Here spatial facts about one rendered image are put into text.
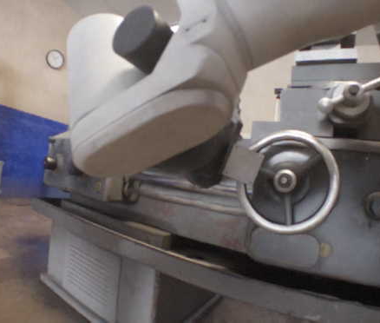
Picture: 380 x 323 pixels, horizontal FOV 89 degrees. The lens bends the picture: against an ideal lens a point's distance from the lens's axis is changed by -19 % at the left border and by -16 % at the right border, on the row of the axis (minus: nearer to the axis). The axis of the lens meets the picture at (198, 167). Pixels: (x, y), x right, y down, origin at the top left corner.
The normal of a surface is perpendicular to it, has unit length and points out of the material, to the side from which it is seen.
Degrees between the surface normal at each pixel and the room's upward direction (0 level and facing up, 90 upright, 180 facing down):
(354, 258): 90
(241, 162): 98
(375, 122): 90
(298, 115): 90
